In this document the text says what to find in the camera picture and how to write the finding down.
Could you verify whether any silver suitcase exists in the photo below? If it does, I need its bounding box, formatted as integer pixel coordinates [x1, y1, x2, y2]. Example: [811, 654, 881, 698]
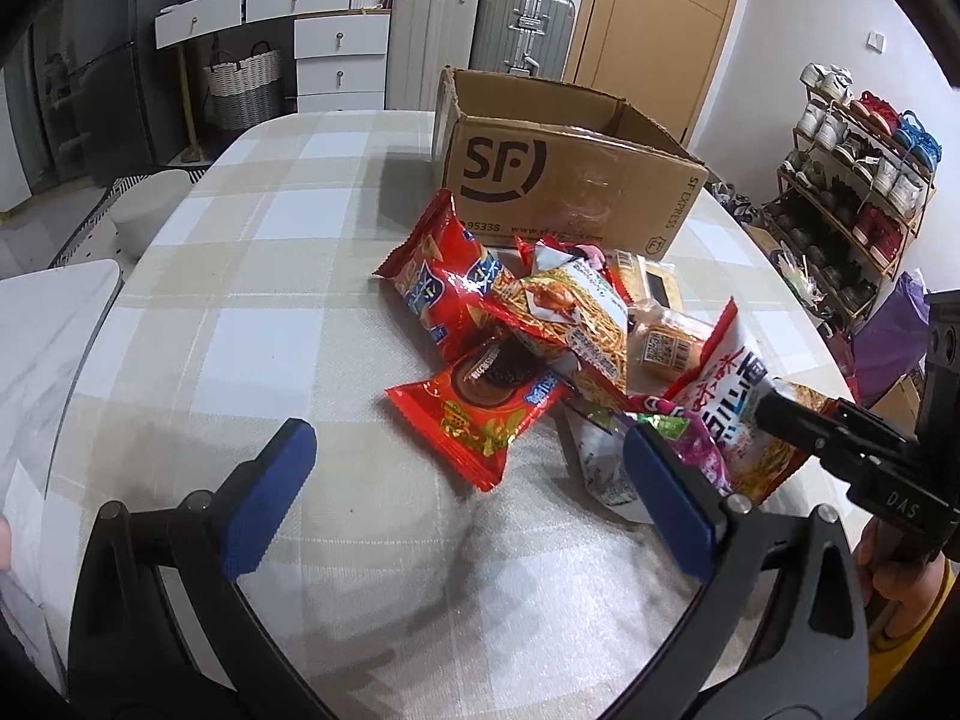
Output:
[471, 0, 577, 80]

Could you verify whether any clear bread packet white label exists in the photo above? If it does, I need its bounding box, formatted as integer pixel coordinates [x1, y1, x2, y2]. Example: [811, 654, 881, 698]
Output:
[626, 300, 717, 383]

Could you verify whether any patterned white black rug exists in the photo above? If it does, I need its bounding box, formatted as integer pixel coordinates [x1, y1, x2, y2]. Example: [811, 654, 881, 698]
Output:
[0, 165, 211, 278]

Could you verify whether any red cone snack bag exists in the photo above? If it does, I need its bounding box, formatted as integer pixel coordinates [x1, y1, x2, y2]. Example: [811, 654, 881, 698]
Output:
[373, 190, 518, 365]

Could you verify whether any wooden door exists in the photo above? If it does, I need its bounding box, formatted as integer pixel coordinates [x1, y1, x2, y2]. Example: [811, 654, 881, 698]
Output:
[562, 0, 751, 147]

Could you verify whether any orange fried noodle snack packet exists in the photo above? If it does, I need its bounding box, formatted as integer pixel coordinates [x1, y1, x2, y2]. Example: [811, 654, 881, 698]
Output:
[484, 244, 631, 398]

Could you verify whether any brown cardboard box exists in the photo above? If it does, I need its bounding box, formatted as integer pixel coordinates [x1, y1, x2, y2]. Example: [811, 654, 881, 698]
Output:
[431, 66, 710, 260]

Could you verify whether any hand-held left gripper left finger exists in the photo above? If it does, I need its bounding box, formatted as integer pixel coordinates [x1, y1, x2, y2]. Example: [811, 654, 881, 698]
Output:
[67, 418, 338, 720]

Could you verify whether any group of shoes on floor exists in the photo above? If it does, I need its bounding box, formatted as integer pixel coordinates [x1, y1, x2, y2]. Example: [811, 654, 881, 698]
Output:
[709, 180, 762, 222]

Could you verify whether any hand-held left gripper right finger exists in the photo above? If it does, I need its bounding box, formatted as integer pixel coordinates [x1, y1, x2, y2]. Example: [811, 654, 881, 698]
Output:
[624, 424, 871, 720]

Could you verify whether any red chocolate cookie packet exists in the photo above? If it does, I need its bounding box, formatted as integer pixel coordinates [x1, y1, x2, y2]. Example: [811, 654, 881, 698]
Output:
[385, 337, 578, 494]

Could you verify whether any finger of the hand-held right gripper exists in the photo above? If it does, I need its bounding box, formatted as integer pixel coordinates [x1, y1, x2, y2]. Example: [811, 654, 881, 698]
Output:
[832, 399, 920, 451]
[754, 382, 950, 533]

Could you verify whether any white drawer desk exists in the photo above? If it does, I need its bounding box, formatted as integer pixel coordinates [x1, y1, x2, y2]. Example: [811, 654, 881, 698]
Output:
[155, 0, 395, 113]

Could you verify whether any checked tablecloth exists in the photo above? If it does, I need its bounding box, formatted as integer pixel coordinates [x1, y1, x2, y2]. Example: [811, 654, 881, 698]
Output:
[37, 109, 856, 720]

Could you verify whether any wooden stick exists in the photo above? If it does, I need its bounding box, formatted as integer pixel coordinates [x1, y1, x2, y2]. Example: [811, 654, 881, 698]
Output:
[176, 45, 203, 162]

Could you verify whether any person's right hand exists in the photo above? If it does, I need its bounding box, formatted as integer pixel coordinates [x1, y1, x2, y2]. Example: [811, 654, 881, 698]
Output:
[855, 517, 950, 631]

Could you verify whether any purple bag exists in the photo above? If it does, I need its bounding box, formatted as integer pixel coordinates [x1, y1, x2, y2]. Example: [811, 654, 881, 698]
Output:
[851, 270, 931, 406]

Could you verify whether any white suitcase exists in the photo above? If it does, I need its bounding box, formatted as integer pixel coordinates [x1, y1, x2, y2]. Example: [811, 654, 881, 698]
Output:
[386, 0, 481, 112]

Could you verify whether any purple snack packet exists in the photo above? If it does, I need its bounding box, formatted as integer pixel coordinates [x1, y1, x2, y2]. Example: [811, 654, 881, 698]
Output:
[630, 394, 732, 496]

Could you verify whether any wooden shoe rack with shoes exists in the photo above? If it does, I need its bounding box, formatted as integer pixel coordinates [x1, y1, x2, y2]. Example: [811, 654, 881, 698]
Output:
[776, 64, 942, 323]

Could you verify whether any white red noodle packet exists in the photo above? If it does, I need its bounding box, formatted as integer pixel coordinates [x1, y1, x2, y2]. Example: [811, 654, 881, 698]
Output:
[660, 298, 841, 507]

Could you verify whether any woven laundry basket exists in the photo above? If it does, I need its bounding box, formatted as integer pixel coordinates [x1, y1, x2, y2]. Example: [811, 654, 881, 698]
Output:
[202, 41, 286, 132]

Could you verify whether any small red snack packet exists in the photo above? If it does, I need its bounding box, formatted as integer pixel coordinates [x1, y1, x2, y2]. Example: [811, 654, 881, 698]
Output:
[514, 235, 571, 271]

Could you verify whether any clear bread packet dark label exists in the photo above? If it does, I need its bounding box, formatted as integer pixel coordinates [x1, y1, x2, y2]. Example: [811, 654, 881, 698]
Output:
[607, 249, 687, 312]

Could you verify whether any person's right forearm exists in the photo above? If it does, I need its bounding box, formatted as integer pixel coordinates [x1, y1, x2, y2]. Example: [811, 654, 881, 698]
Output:
[877, 561, 960, 691]

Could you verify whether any white snack packet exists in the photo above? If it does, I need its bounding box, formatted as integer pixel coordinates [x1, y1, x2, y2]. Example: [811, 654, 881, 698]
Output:
[562, 401, 657, 526]

